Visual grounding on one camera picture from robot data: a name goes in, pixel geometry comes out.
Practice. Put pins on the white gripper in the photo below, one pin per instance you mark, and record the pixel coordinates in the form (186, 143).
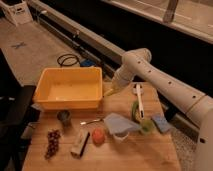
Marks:
(121, 79)

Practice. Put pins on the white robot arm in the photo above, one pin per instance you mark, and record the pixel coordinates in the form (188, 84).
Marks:
(196, 105)

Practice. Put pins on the green pepper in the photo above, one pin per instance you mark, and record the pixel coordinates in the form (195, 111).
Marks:
(134, 112)

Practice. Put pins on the blue object on floor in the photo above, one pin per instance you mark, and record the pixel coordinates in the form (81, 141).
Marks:
(87, 63)

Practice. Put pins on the metal spoon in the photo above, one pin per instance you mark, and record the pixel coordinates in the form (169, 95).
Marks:
(92, 121)

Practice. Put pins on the clear plastic cup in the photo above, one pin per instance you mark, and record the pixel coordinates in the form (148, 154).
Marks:
(120, 136)

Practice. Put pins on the orange fruit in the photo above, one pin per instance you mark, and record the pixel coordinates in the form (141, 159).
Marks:
(98, 136)

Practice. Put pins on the blue sponge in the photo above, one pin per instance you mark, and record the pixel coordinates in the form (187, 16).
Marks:
(161, 123)

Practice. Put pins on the yellow plastic bin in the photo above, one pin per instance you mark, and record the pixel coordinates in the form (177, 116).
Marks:
(69, 88)

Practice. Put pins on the small metal cup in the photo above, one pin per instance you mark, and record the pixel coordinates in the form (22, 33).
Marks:
(64, 117)

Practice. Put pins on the bunch of dark grapes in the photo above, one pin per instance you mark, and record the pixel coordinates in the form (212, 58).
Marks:
(53, 143)

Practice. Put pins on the black chair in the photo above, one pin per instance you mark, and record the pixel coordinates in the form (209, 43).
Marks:
(16, 112)

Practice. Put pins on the white cardboard box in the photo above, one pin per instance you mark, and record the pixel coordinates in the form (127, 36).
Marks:
(18, 13)

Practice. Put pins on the white handled brush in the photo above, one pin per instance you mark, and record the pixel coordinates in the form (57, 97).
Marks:
(137, 90)

